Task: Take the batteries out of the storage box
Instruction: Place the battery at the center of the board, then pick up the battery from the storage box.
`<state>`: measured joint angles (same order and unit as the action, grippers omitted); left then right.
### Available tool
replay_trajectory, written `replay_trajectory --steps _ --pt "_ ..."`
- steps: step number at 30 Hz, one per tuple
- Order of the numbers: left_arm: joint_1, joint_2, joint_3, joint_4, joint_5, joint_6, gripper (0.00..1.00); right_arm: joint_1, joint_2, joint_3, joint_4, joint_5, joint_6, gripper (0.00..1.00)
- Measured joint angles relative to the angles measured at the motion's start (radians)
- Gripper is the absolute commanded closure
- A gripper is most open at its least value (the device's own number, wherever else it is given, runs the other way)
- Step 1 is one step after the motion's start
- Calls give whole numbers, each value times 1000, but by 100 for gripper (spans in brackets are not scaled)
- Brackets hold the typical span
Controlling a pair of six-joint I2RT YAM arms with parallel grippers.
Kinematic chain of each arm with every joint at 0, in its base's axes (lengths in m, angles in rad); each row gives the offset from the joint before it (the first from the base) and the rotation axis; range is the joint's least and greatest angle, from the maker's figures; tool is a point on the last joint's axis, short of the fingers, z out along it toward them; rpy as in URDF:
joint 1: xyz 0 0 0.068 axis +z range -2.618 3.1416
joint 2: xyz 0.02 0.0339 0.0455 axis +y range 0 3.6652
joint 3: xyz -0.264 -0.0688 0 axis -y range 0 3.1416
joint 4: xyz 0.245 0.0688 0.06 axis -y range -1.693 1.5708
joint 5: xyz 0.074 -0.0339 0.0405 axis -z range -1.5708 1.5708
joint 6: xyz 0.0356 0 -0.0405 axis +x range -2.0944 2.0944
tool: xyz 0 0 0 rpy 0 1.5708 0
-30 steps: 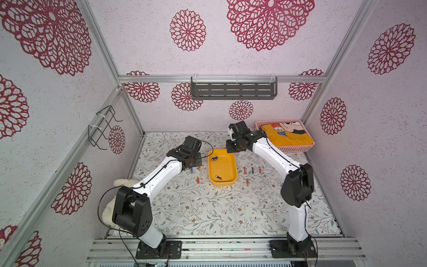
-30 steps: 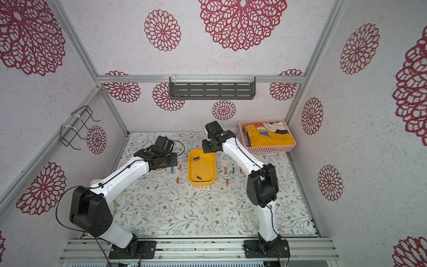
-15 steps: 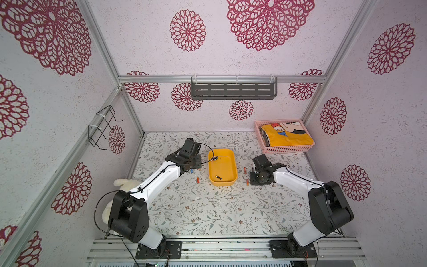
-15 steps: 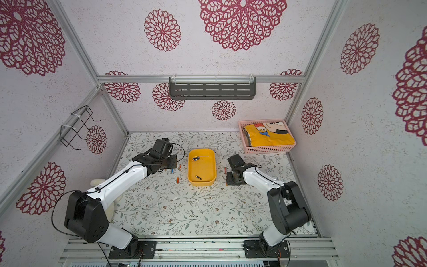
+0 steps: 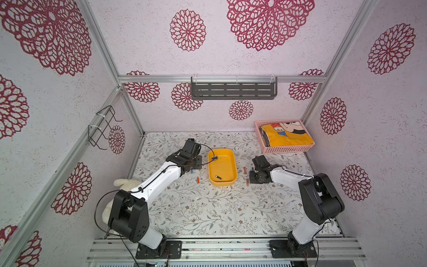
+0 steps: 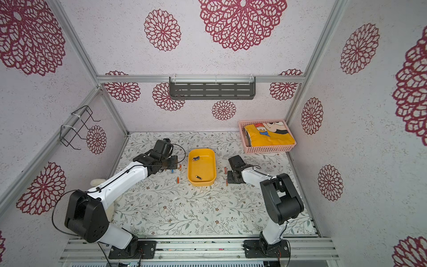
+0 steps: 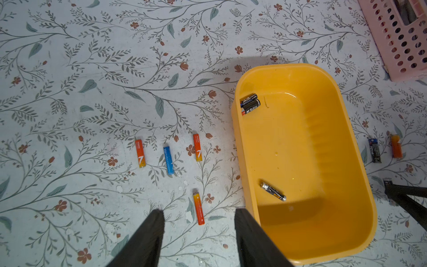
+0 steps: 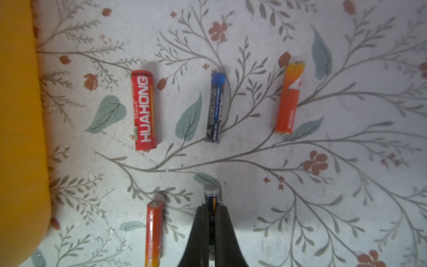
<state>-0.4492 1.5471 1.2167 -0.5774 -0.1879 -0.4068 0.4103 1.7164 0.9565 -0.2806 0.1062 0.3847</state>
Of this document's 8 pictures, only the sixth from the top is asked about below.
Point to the black wire wall rack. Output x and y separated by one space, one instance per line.
69 132

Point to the grey wall shelf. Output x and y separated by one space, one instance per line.
216 88

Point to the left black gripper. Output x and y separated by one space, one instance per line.
174 159

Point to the yellow cartoon folded shirt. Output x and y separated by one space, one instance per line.
268 134

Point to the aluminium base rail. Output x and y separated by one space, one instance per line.
210 249

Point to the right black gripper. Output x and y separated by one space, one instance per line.
232 175

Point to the pink plastic basket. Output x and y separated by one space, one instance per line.
262 149

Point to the yellow plastic storage box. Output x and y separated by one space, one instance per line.
204 168

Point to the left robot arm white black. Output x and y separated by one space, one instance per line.
86 212

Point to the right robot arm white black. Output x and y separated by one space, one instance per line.
282 202

